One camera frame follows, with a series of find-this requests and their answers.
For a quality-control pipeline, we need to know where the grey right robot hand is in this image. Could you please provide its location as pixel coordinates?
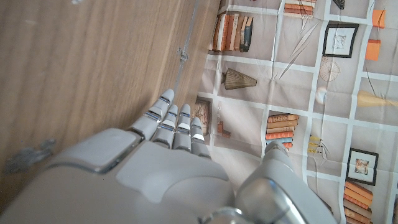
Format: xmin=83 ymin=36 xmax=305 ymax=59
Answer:
xmin=0 ymin=88 xmax=339 ymax=224

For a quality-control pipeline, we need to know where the printed bookshelf backdrop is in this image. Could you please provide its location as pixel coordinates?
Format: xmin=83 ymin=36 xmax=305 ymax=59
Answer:
xmin=190 ymin=0 xmax=398 ymax=224

